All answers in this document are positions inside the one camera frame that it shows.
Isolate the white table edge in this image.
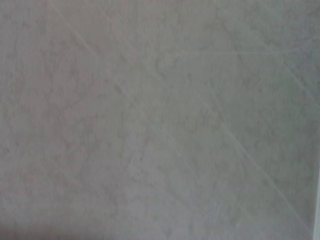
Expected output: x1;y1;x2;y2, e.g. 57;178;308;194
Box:
311;172;320;240

